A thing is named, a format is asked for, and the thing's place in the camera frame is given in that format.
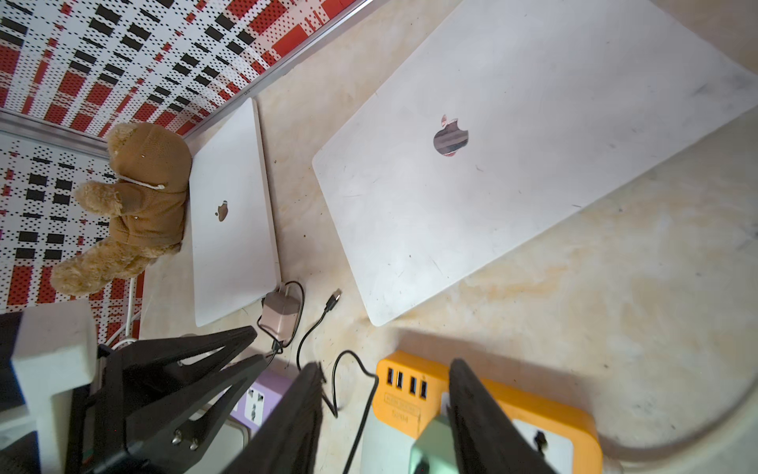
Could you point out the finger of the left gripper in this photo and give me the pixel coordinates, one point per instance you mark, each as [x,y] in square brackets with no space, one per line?
[177,430]
[166,365]

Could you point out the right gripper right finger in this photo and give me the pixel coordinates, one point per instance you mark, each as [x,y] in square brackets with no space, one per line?
[485,440]

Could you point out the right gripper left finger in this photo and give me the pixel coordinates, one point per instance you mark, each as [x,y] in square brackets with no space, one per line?
[288,440]

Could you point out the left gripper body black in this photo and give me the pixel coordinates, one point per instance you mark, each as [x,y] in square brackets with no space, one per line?
[97,429]

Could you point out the green charger adapter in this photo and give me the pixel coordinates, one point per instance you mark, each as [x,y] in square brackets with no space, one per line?
[434,451]

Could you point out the pink charger adapter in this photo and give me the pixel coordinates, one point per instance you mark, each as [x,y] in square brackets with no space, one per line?
[281,314]

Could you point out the silver laptop front left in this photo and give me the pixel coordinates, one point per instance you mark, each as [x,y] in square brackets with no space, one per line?
[231,439]

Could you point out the white laptop back left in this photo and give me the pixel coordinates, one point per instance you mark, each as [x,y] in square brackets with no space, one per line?
[233,241]

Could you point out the white laptop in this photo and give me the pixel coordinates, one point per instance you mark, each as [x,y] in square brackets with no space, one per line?
[233,241]
[510,117]

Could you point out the white laptop back right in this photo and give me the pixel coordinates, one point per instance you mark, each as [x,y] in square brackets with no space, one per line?
[510,117]

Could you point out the purple power strip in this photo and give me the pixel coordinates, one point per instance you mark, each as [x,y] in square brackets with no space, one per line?
[260,399]

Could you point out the orange power strip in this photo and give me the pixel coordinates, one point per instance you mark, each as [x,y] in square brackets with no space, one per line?
[413,391]

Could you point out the brown teddy bear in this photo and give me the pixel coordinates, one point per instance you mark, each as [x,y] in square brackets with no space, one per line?
[145,206]

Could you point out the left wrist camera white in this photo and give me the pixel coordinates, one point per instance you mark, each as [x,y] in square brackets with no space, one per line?
[53,352]

